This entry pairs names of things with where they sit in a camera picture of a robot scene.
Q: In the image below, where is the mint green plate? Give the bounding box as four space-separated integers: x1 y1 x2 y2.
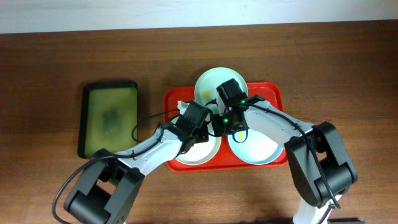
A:
194 67 249 114

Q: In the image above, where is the cream white plate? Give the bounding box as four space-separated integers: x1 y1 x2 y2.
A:
176 136 221 166

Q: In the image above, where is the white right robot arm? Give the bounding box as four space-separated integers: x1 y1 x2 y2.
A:
216 78 358 223

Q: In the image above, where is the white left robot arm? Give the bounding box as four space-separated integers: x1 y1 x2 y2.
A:
63 101 212 224

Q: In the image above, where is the red plastic tray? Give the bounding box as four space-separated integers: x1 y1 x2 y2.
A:
164 81 285 172

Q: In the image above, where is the black tray with soapy water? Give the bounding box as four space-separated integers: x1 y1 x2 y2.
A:
77 80 138 159

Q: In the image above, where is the light blue plate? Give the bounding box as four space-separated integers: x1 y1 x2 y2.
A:
228 129 284 166

